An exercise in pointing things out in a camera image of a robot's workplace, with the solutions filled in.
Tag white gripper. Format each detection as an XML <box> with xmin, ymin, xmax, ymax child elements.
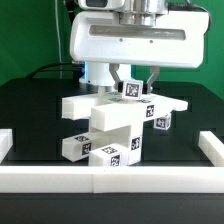
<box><xmin>70</xmin><ymin>11</ymin><xmax>205</xmax><ymax>94</ymax></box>

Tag white tagged cube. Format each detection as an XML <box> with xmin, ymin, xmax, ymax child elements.
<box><xmin>122</xmin><ymin>80</ymin><xmax>143</xmax><ymax>100</ymax></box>

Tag white chair back frame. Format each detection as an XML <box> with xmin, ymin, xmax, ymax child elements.
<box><xmin>62</xmin><ymin>93</ymin><xmax>188</xmax><ymax>132</ymax></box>

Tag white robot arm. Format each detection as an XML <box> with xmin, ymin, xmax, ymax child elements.
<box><xmin>66</xmin><ymin>0</ymin><xmax>211</xmax><ymax>87</ymax></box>

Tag white block left edge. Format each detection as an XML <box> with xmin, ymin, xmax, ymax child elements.
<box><xmin>0</xmin><ymin>129</ymin><xmax>13</xmax><ymax>163</ymax></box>

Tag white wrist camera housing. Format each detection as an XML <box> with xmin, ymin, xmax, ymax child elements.
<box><xmin>78</xmin><ymin>0</ymin><xmax>125</xmax><ymax>11</ymax></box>

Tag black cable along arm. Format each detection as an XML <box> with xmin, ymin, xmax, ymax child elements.
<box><xmin>63</xmin><ymin>0</ymin><xmax>79</xmax><ymax>14</ymax></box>

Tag black cable on table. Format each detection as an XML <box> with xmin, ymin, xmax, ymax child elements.
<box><xmin>25</xmin><ymin>60</ymin><xmax>84</xmax><ymax>80</ymax></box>

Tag white thin cable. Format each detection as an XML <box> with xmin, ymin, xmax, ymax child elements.
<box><xmin>54</xmin><ymin>0</ymin><xmax>64</xmax><ymax>80</ymax></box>

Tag white obstacle wall bar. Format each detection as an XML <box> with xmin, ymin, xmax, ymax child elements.
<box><xmin>198</xmin><ymin>131</ymin><xmax>224</xmax><ymax>167</ymax></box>

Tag white front rail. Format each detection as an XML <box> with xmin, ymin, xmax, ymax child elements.
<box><xmin>0</xmin><ymin>166</ymin><xmax>224</xmax><ymax>193</ymax></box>

